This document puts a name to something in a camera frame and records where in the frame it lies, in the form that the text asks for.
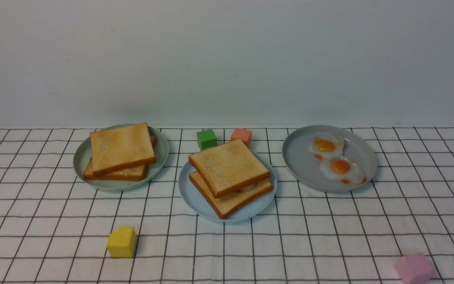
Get salmon orange cube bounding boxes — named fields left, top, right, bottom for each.
left=230, top=128, right=252, bottom=147

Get green cube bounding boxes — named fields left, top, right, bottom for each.
left=196, top=129, right=218, bottom=151

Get light blue plate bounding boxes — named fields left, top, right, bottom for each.
left=178, top=151, right=279, bottom=224

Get grey plate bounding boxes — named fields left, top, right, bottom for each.
left=282, top=125, right=377, bottom=192

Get pale green plate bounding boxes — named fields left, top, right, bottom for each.
left=73, top=124, right=169, bottom=193

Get rear fried egg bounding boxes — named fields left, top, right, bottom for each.
left=309, top=134, right=346, bottom=160

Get fried egg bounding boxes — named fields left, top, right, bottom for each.
left=318, top=156, right=367, bottom=185
left=309, top=134, right=346, bottom=160

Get front right fried egg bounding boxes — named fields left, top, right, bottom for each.
left=318, top=156, right=367, bottom=185

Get yellow cube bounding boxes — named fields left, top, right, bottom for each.
left=106, top=226, right=138, bottom=258

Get white grid tablecloth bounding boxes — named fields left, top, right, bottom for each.
left=0, top=127, right=454, bottom=284

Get pink cube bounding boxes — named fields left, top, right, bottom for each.
left=394, top=253, right=434, bottom=284

